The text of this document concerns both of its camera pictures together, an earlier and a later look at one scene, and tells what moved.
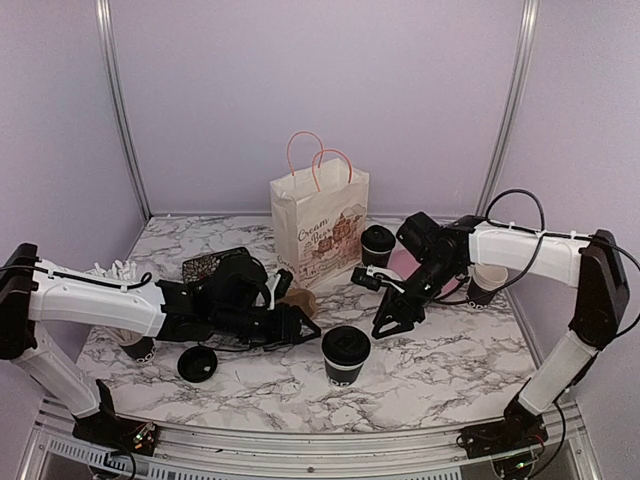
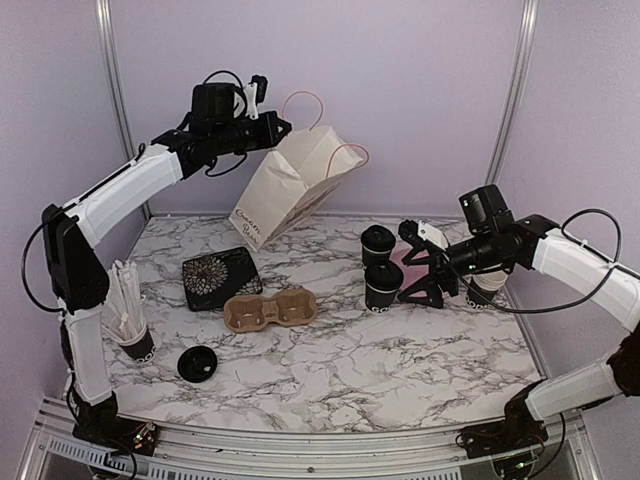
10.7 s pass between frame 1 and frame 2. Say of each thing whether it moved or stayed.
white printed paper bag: moved
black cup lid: stayed
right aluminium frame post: stayed
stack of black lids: stayed
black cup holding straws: stayed
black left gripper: moved
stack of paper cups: stayed
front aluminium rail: stayed
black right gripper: moved
